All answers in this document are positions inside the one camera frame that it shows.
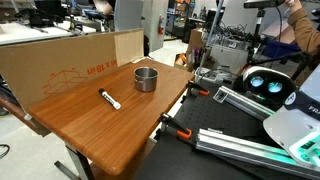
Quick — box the black white Expo marker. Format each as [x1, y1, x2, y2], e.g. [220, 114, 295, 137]
[98, 87, 122, 111]

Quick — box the brown sleeved forearm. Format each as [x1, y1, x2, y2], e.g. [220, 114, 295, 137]
[287, 7, 320, 56]

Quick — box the small stainless steel pot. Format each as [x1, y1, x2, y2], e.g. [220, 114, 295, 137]
[133, 66, 160, 93]

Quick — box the black orange bar clamp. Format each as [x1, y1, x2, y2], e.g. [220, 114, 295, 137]
[157, 112, 194, 141]
[180, 80, 211, 104]

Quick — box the brown cardboard storage box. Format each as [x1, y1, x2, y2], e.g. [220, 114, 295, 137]
[186, 27, 208, 64]

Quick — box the black perforated breadboard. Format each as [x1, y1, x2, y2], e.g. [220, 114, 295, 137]
[133, 79, 320, 180]

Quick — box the red fire extinguisher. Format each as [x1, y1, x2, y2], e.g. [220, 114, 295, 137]
[157, 14, 166, 36]

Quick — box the silver metal pole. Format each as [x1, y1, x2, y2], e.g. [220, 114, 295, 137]
[198, 0, 225, 81]

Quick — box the white VR headset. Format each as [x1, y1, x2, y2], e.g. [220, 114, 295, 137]
[241, 65, 298, 105]

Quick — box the grey metal table base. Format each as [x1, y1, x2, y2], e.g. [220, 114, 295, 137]
[53, 143, 96, 180]

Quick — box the black tripod stand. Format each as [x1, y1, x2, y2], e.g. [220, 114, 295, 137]
[244, 8, 313, 81]

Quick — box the brown cardboard sheet red print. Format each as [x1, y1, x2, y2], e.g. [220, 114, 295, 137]
[0, 30, 118, 113]

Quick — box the blue plastic bin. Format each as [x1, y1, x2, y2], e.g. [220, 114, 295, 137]
[261, 39, 301, 58]

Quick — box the white work desk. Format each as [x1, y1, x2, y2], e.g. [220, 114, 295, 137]
[0, 21, 98, 46]

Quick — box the black stereo camera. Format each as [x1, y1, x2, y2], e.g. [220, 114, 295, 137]
[243, 0, 287, 10]

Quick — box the black floor cable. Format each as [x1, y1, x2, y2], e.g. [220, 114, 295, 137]
[0, 143, 11, 160]

